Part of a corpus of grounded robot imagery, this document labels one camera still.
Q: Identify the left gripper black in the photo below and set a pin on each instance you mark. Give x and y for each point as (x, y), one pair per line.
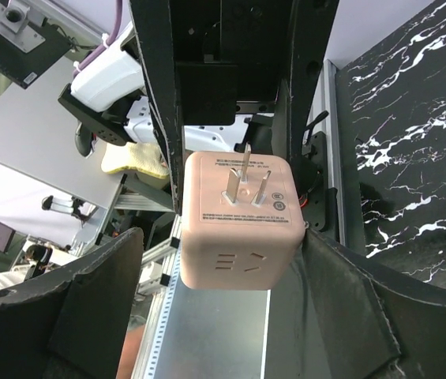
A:
(228, 60)

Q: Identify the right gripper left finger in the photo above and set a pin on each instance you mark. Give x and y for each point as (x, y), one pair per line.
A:
(71, 322)

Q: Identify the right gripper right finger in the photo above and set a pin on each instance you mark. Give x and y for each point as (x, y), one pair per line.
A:
(375, 322)

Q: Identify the beige cube socket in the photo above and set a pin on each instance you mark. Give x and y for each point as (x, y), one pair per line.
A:
(241, 221)

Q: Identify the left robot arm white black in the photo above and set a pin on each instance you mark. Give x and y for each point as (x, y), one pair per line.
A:
(108, 123)

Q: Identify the yellow cloth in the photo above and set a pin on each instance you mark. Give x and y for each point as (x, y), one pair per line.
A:
(145, 158)

